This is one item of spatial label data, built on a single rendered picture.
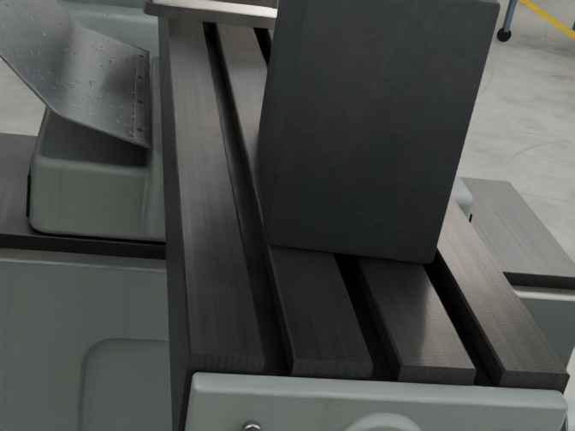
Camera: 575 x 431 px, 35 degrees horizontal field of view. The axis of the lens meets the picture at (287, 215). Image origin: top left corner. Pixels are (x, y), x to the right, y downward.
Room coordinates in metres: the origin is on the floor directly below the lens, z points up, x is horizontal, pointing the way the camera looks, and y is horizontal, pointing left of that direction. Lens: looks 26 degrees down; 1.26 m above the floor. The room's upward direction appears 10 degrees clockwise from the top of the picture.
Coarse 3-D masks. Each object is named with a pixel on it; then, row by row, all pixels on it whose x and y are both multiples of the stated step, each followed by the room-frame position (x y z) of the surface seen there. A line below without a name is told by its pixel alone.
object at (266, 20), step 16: (144, 0) 1.10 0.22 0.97; (160, 0) 1.09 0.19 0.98; (176, 0) 1.10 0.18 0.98; (192, 0) 1.10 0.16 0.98; (208, 0) 1.11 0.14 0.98; (224, 0) 1.11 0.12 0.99; (240, 0) 1.12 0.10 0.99; (256, 0) 1.12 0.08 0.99; (272, 0) 1.13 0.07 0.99; (160, 16) 1.08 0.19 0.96; (176, 16) 1.08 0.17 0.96; (192, 16) 1.09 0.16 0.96; (208, 16) 1.09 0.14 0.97; (224, 16) 1.10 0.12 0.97; (240, 16) 1.10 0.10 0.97; (256, 16) 1.11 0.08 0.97; (272, 16) 1.12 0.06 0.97
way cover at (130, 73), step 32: (0, 0) 0.95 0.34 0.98; (32, 0) 1.06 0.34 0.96; (0, 32) 0.88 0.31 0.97; (32, 32) 0.96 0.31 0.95; (64, 32) 1.07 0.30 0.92; (96, 32) 1.15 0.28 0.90; (32, 64) 0.89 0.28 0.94; (64, 64) 0.98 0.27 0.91; (96, 64) 1.04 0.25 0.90; (128, 64) 1.09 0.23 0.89; (64, 96) 0.90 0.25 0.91; (96, 96) 0.94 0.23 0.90; (128, 96) 0.98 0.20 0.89; (96, 128) 0.85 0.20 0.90; (128, 128) 0.89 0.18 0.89
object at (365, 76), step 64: (320, 0) 0.56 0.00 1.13; (384, 0) 0.56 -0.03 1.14; (448, 0) 0.57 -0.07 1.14; (320, 64) 0.56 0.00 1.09; (384, 64) 0.56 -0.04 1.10; (448, 64) 0.57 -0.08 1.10; (320, 128) 0.56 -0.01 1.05; (384, 128) 0.57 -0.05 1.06; (448, 128) 0.57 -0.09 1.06; (320, 192) 0.56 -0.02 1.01; (384, 192) 0.57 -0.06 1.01; (448, 192) 0.57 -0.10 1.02; (384, 256) 0.57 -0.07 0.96
